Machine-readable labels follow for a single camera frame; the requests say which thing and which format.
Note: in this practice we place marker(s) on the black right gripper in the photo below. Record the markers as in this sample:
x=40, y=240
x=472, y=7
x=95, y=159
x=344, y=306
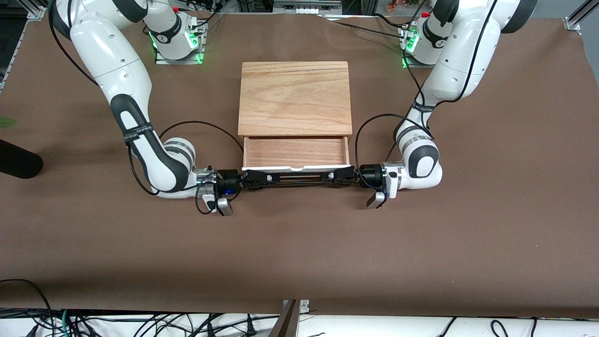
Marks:
x=229, y=179

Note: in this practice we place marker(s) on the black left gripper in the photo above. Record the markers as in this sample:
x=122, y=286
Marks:
x=369, y=174

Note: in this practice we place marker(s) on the white-fronted wooden drawer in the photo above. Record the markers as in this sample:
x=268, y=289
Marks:
x=295, y=152

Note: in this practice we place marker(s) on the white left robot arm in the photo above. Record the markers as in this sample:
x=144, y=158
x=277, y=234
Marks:
x=458, y=70

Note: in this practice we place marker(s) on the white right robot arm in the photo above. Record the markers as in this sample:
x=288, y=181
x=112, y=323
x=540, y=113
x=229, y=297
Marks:
x=117, y=61

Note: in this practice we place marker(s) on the wooden drawer cabinet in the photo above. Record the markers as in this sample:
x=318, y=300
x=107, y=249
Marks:
x=295, y=98

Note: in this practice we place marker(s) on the brown table cover sheet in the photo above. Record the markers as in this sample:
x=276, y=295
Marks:
x=299, y=243

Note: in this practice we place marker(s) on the grey metal box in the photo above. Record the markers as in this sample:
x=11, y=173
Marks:
x=306, y=5

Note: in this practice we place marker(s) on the black oval object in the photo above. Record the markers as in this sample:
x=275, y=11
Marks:
x=18, y=161

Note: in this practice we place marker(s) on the green plant leaf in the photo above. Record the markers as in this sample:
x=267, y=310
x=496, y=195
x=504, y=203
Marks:
x=6, y=122

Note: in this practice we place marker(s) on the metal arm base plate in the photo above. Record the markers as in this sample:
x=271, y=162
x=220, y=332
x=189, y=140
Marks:
x=199, y=44
x=406, y=61

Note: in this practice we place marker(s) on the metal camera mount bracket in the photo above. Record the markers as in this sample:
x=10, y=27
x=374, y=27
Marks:
x=291, y=318

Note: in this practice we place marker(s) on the aluminium frame profile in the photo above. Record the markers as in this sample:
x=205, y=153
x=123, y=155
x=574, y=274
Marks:
x=580, y=16

